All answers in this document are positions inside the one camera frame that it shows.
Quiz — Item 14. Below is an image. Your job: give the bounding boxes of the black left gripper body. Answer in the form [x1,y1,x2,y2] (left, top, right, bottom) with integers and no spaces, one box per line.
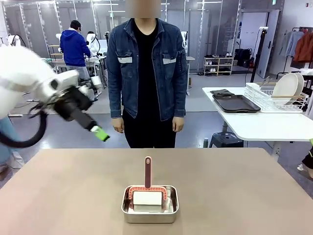
[54,86,99,131]

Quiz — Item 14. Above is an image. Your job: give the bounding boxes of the large white plate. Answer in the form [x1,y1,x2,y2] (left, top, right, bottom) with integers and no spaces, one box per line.
[271,73,299,105]

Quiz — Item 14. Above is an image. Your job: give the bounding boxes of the person's left forearm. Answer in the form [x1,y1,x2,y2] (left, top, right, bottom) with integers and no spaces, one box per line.
[172,80,188,119]

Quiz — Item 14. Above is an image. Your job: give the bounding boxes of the person's right forearm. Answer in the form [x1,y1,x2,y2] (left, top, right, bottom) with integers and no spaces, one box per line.
[109,80,125,120]

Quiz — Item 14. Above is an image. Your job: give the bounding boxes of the person's right hand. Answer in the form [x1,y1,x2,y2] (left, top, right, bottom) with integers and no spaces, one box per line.
[112,117,124,133]

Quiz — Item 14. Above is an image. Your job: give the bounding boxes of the person's left hand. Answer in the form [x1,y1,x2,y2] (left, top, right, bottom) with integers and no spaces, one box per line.
[172,117,184,133]

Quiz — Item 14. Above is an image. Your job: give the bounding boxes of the white side table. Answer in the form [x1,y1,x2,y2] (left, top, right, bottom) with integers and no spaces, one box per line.
[201,87,313,157]

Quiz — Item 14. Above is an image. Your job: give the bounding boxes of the man in blue hoodie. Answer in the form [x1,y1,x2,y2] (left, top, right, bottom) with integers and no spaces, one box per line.
[60,20,91,81]

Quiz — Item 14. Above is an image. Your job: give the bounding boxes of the pink lint roller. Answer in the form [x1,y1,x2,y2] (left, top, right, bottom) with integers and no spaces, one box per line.
[127,156,171,212]

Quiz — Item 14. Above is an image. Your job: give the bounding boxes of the teal fabric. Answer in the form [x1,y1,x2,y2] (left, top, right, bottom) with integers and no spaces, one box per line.
[0,117,20,167]

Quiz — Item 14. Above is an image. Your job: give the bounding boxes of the person in denim jacket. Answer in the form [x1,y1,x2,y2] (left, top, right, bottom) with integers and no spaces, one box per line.
[106,0,189,149]

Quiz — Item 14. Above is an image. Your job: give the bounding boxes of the black plastic stool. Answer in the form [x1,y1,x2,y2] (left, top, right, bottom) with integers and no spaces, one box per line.
[211,132,244,148]

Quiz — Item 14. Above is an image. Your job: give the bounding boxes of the black serving tray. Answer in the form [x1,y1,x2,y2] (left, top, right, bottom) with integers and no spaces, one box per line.
[212,94,262,114]

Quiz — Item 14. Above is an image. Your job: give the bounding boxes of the rectangular steel container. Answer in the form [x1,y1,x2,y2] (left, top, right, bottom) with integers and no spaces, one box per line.
[121,185,179,224]

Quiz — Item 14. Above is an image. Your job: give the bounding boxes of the orange jacket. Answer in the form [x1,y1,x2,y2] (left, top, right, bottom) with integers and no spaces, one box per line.
[292,31,313,62]

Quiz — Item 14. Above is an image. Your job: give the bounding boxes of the light blue shirt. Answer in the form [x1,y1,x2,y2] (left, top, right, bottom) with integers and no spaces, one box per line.
[279,31,304,57]

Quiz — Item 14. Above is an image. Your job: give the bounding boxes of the black tripod stand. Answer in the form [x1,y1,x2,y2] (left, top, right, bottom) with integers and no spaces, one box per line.
[250,26,268,85]

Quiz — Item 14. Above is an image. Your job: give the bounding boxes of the black bags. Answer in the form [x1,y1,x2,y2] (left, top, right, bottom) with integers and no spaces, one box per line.
[234,48,252,68]

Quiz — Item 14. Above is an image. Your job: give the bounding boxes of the white desk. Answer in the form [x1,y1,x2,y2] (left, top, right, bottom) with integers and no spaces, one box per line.
[186,56,196,95]

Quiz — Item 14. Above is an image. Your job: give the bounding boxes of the black clothes rack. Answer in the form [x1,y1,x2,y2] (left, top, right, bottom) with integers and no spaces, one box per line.
[277,26,313,76]

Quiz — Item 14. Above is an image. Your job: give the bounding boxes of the white shoe rack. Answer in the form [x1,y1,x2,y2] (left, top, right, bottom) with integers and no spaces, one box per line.
[203,55,234,76]

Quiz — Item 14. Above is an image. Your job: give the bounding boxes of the white door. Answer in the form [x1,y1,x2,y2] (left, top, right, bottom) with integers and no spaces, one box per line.
[241,9,279,79]

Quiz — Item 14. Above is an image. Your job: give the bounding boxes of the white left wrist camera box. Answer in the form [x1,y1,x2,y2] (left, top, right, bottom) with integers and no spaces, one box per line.
[57,70,80,88]

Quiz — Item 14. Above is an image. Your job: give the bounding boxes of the white wire dish rack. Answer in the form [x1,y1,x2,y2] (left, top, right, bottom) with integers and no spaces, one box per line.
[244,82,309,114]

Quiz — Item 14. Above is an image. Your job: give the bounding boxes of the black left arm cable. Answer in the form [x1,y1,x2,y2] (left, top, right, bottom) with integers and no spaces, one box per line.
[0,102,48,148]

